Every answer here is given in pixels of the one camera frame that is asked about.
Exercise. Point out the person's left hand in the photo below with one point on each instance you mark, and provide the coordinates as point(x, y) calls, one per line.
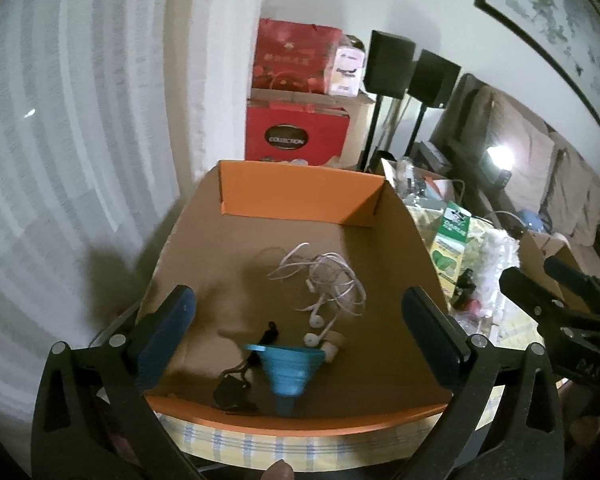
point(280, 471)

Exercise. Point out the small beige cylinder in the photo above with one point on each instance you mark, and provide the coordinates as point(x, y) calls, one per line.
point(332, 346)

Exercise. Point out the red floral gift bag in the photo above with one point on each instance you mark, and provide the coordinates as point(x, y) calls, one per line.
point(295, 55)

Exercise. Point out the orange cardboard box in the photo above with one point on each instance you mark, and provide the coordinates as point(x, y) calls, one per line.
point(230, 260)

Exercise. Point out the small lit lamp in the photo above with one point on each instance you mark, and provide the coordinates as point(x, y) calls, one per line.
point(500, 157)

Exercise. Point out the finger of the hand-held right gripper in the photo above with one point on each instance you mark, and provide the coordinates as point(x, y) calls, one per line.
point(580, 280)
point(525, 292)

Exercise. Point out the clear plastic bottle pink cap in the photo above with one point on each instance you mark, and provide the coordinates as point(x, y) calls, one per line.
point(480, 321)

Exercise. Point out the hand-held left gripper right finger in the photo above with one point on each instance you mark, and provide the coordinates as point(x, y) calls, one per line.
point(427, 340)

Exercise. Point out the framed painting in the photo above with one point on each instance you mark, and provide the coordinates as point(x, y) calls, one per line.
point(555, 10)

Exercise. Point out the open brown cardboard box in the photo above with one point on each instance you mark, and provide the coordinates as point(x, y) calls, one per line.
point(535, 251)

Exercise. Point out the white fluffy duster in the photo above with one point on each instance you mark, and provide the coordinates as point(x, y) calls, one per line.
point(495, 260)

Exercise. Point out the green carton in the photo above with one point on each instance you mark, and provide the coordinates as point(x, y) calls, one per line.
point(450, 245)

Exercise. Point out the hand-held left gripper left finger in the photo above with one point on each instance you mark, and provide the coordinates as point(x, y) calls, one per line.
point(165, 340)

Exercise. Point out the white drape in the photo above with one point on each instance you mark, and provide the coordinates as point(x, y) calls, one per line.
point(220, 60)

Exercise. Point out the brown sofa cushion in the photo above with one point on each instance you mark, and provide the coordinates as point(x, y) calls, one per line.
point(520, 145)
point(575, 195)

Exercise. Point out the dark wooden sofa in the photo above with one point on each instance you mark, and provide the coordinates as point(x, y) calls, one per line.
point(460, 120)

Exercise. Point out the white sheer curtain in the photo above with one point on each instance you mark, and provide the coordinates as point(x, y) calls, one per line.
point(65, 160)

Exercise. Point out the clear plastic bag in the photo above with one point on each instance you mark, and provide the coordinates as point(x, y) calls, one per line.
point(405, 180)

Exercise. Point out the blue collapsible funnel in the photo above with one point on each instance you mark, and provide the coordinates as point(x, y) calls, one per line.
point(285, 370)

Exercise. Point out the pink white box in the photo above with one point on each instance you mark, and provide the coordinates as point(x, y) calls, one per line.
point(347, 70)

